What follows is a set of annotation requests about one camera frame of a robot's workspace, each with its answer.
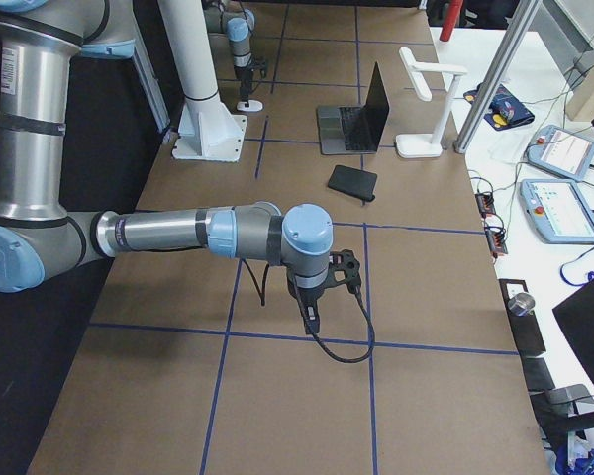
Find colourful blue pouch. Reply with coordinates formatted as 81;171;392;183
484;84;535;132

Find upper orange circuit board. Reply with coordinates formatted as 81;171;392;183
474;191;496;218

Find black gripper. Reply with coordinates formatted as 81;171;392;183
234;57;268;107
287;249;361;335

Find grey open laptop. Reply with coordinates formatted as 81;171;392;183
316;62;390;155

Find lower orange circuit board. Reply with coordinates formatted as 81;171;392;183
484;225;508;258

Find small metal cylinder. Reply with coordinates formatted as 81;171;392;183
507;292;536;317

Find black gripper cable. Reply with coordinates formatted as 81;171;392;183
242;256;376;365

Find upper teach pendant tablet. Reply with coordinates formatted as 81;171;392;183
526;125;594;182

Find orange circuit board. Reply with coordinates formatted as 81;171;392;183
484;225;508;258
474;191;496;218

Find white desk lamp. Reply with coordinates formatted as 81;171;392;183
395;47;468;159

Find lower teach pendant tablet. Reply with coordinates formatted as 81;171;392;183
519;179;594;244

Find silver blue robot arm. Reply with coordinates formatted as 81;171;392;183
201;1;268;112
0;12;267;341

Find black mouse pad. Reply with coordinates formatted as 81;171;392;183
327;164;377;202

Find aluminium frame post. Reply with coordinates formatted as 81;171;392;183
453;0;543;154

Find white computer mouse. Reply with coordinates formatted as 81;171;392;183
237;99;263;113

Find teach pendant tablet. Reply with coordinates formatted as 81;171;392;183
519;179;594;244
526;125;594;182

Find red cylinder bottle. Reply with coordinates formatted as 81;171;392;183
439;0;464;43

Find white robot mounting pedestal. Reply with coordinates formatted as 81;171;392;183
158;0;248;162

